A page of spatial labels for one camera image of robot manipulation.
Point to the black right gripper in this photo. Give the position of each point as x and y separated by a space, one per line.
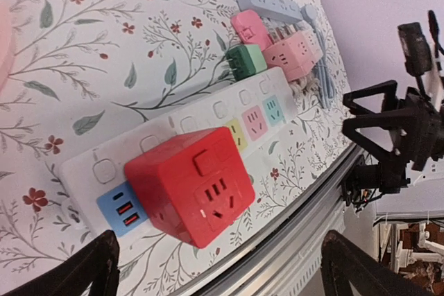
419 129

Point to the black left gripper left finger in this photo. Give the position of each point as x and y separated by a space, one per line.
93 268

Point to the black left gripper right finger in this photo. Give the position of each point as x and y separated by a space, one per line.
345 267

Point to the white power strip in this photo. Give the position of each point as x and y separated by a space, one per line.
253 110

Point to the pink cube socket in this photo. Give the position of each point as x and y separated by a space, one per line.
296 55

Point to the red cube adapter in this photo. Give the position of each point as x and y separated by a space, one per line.
192 186

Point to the light blue round plug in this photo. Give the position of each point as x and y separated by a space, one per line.
309 14

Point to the green plug adapter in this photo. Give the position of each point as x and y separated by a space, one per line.
245 60

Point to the pink plug adapter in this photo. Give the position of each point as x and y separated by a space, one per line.
250 29

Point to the pink round socket base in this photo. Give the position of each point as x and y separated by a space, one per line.
7 43

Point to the light blue power strip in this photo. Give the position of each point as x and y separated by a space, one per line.
286 11

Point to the floral tablecloth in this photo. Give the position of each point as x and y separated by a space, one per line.
88 70

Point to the aluminium table edge rail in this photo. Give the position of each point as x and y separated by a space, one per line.
286 253

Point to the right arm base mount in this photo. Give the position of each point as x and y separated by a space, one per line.
365 183

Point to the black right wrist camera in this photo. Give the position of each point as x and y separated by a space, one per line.
418 58

